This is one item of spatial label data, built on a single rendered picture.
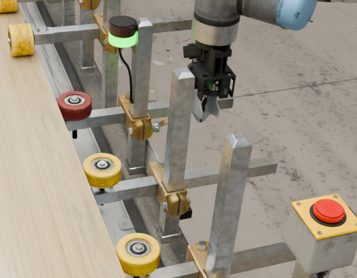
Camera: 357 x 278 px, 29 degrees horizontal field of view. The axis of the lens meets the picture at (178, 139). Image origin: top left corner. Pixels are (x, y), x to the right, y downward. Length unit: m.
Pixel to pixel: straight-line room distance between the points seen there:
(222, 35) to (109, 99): 0.65
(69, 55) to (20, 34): 0.47
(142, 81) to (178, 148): 0.25
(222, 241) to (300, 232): 0.35
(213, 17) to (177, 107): 0.19
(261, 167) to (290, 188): 1.30
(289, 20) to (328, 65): 2.57
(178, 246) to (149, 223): 0.10
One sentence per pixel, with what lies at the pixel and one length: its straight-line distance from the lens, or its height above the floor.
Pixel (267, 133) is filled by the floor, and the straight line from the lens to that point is 3.18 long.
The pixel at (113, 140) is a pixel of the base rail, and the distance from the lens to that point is 1.86.
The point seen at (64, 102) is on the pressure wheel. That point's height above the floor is 0.91.
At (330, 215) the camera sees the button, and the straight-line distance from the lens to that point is 0.90.
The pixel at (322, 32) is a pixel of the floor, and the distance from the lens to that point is 4.17.
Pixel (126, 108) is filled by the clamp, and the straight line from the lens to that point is 1.68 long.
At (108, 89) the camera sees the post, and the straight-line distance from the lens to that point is 1.89.
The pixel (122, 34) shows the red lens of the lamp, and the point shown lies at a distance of 1.51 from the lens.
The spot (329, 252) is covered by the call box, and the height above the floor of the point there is 1.19.
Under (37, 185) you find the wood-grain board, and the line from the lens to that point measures 1.41.
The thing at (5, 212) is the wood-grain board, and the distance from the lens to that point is 1.35.
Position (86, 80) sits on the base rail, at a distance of 2.11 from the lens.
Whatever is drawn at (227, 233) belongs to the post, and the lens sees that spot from 1.24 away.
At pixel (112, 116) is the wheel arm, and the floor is 0.86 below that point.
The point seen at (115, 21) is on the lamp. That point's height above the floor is 1.12.
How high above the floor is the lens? 1.81
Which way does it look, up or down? 36 degrees down
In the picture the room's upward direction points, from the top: 6 degrees clockwise
